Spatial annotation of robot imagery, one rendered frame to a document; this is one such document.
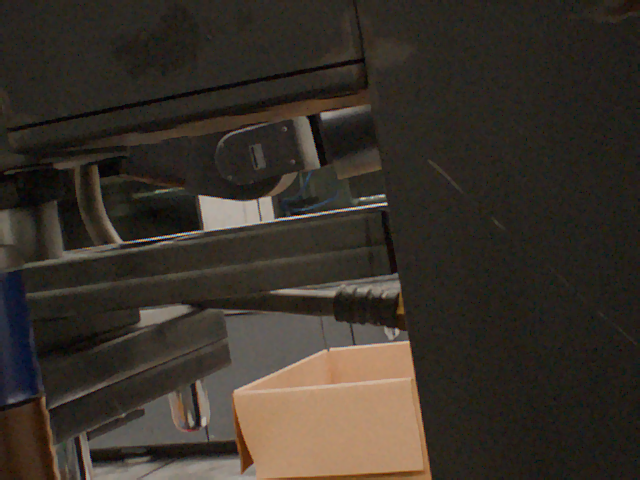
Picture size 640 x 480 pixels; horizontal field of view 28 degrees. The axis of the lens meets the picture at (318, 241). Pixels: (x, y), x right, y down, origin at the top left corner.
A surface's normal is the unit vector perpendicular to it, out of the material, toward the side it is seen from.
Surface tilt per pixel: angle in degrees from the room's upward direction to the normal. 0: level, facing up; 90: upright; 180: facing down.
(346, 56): 90
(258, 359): 90
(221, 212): 90
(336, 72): 90
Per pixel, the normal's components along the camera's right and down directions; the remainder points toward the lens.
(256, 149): -0.13, 0.07
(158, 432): -0.42, 0.11
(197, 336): 0.92, -0.13
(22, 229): 0.30, 0.00
